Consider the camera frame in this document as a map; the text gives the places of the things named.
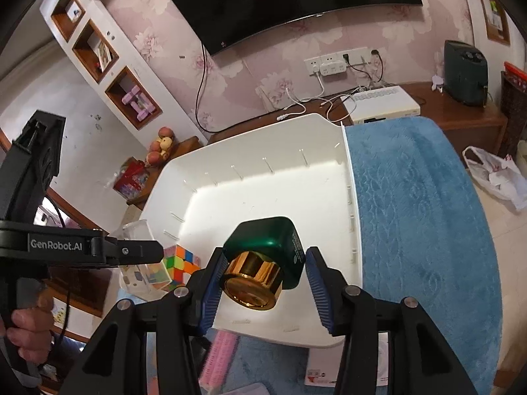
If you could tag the bowl of peaches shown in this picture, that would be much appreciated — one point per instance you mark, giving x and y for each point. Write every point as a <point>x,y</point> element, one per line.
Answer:
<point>162,146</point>

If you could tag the cork notice board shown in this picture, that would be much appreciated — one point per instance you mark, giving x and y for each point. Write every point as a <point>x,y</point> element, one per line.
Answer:
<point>496,16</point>

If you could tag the dark green appliance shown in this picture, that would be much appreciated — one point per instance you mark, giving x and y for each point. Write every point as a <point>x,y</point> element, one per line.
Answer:
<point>465,74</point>

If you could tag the white plastic bin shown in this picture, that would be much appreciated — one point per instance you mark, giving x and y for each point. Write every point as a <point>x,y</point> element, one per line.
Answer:
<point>263,181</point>

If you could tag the white power strip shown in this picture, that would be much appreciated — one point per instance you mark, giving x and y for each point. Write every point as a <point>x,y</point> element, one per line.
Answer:
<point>329,63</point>

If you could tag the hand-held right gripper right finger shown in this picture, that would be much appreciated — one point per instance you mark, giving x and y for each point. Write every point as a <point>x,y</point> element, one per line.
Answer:
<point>319,296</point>

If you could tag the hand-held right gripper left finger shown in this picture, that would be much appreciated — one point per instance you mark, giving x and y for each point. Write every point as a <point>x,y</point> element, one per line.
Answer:
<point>212,296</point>

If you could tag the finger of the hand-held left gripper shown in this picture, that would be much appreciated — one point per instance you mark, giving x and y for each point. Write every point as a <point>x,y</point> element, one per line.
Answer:
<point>136,251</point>

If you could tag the colourful puzzle cube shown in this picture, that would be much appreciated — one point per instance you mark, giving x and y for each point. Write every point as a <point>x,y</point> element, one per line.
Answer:
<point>181,263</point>

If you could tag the white printed card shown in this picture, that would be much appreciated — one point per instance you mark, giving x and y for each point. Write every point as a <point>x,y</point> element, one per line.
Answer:
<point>323,368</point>

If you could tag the pink gift box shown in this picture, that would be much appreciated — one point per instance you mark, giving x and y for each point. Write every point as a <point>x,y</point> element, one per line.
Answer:
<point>138,103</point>

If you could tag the pink oblong comb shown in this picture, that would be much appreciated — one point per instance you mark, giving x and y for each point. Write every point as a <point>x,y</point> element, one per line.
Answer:
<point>222,358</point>

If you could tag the red printed box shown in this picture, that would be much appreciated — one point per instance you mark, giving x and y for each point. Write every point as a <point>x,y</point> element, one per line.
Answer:
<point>131,177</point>

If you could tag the picture card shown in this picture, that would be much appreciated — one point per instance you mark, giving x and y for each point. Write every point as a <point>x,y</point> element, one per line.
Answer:
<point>103,55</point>

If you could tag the person's left hand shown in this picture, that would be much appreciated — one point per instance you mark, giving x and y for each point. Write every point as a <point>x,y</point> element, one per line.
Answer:
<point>29,323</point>

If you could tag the blue textured mat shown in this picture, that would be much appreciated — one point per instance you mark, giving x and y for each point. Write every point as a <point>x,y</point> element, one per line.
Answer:
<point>411,214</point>

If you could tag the small white figurine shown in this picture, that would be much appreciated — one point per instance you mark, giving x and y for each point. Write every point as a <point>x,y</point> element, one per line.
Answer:
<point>437,83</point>

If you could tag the green bottle with gold cap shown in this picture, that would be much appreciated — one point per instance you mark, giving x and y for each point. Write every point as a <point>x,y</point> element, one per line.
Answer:
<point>267,238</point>

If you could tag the dark wicker basket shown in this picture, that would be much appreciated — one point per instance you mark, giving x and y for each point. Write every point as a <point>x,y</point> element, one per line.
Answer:
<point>514,107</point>

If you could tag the white plastic bag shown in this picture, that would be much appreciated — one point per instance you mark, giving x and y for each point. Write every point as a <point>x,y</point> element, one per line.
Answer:
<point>498,177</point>

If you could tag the wooden side cabinet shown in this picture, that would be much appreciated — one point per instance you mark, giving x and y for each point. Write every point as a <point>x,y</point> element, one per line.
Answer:
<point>185,148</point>

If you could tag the white set-top box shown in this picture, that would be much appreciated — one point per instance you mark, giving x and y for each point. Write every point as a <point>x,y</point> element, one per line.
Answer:
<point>387,107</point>

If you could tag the white wall shelf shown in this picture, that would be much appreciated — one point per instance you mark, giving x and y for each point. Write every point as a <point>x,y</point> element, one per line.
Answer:
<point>103,16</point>

